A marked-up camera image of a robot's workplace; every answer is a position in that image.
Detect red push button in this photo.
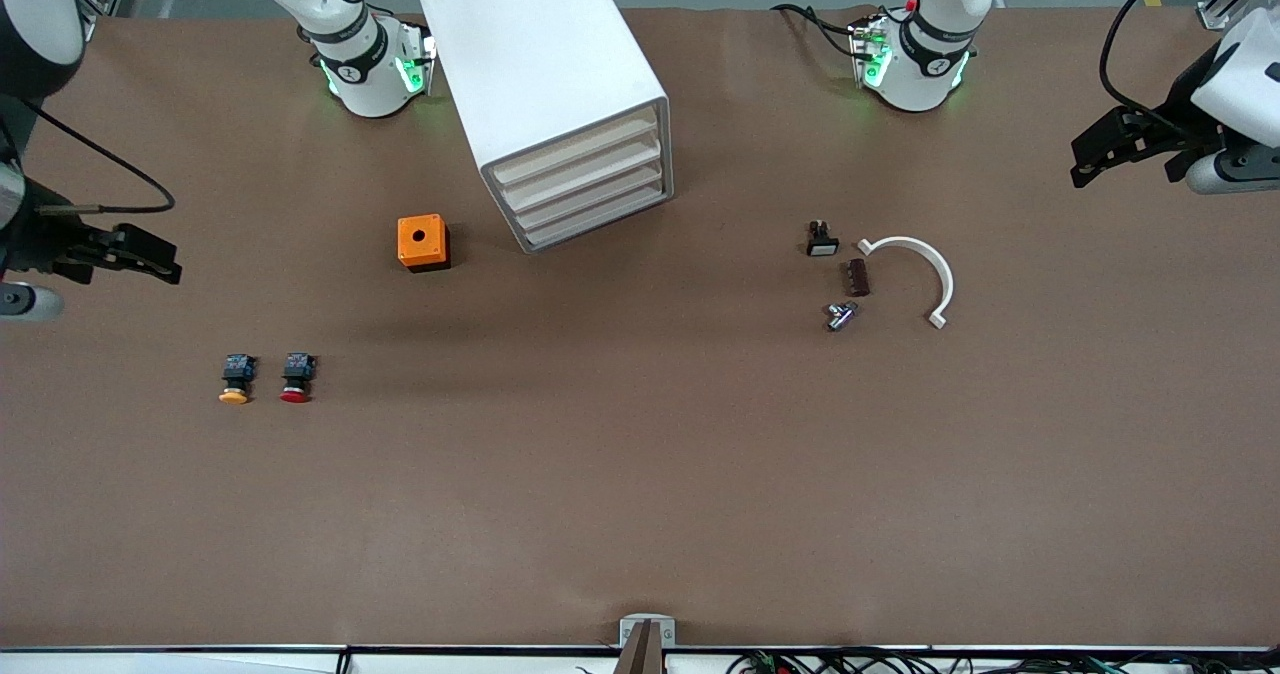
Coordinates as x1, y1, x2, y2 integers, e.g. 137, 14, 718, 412
280, 352, 317, 405

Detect yellow push button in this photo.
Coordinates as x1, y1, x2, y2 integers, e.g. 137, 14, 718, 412
219, 354, 259, 405

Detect orange box with hole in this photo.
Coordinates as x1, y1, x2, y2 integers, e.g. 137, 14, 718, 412
397, 214, 451, 273

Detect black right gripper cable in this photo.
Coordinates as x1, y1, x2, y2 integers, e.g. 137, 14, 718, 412
20, 99, 178, 217

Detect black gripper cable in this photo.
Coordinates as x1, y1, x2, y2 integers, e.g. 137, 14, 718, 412
20, 99, 178, 217
1098, 0, 1201, 127

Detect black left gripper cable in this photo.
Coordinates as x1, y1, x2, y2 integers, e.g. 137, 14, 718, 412
1098, 0, 1201, 127

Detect white curved plastic bracket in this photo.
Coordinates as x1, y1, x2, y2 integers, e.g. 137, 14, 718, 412
857, 236, 955, 330

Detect black arm base cable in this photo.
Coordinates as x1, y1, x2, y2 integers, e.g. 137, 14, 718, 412
770, 2, 863, 60

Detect grey metal mount bracket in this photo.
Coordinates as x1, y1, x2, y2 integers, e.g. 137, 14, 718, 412
619, 615, 676, 649

